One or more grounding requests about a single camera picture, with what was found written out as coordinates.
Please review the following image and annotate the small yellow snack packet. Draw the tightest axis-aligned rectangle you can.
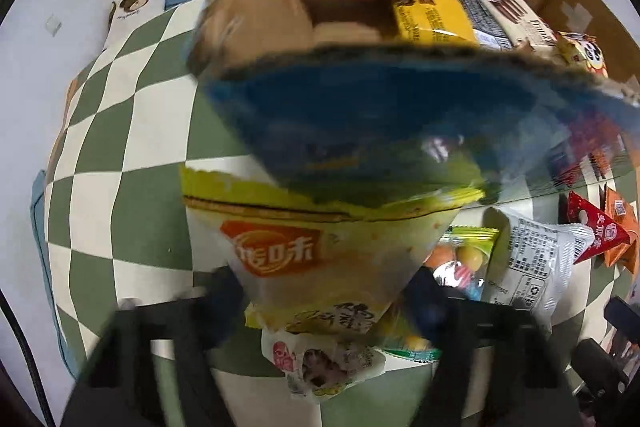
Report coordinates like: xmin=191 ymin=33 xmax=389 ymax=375
xmin=556 ymin=32 xmax=612 ymax=78

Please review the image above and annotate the orange triangular snack packet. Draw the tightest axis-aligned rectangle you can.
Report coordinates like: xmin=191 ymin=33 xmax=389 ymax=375
xmin=601 ymin=183 xmax=640 ymax=274

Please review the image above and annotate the green white checkered blanket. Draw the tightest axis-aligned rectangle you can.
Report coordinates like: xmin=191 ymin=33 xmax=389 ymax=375
xmin=42 ymin=0 xmax=640 ymax=427

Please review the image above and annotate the red triangular snack packet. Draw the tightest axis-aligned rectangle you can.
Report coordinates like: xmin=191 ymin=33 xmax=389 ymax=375
xmin=566 ymin=190 xmax=632 ymax=265

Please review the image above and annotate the blue quilt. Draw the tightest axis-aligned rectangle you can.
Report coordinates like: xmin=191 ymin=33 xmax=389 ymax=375
xmin=29 ymin=169 xmax=71 ymax=363

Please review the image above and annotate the white wafer stick packet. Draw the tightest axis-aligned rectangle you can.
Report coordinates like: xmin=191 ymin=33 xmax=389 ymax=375
xmin=471 ymin=0 xmax=559 ymax=54

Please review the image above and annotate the yellow egg biscuit packet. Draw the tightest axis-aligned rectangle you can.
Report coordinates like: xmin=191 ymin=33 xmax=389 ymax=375
xmin=179 ymin=166 xmax=487 ymax=339

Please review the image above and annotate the blue printed cardboard box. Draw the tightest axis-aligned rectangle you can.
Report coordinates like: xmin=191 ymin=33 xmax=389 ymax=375
xmin=186 ymin=0 xmax=640 ymax=208

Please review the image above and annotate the bear print pillow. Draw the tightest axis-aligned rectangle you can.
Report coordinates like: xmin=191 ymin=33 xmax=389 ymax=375
xmin=106 ymin=0 xmax=167 ymax=54

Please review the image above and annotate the clear white snack packet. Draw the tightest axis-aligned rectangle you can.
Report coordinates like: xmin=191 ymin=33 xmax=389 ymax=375
xmin=481 ymin=206 xmax=594 ymax=324

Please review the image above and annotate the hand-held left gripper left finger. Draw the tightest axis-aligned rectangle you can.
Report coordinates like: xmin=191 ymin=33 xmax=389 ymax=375
xmin=60 ymin=267 xmax=252 ymax=427

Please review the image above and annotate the large yellow black packet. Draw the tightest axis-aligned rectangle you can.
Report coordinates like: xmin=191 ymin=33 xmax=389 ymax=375
xmin=391 ymin=0 xmax=507 ymax=51

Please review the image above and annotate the black cable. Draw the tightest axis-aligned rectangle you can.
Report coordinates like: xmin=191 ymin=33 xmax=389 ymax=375
xmin=0 ymin=291 xmax=57 ymax=427

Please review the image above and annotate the colourful candy packet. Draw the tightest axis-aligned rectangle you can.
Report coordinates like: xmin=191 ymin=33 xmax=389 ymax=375
xmin=377 ymin=226 xmax=501 ymax=360

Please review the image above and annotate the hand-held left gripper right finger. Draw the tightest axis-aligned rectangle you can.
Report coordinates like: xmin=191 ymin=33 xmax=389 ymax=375
xmin=402 ymin=266 xmax=583 ymax=427

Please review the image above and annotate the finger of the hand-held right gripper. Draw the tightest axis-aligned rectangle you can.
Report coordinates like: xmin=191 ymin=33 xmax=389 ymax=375
xmin=604 ymin=296 xmax=640 ymax=339
xmin=570 ymin=339 xmax=632 ymax=403

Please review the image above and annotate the small pink white packet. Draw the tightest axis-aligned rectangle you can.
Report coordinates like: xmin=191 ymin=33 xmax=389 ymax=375
xmin=261 ymin=326 xmax=387 ymax=404

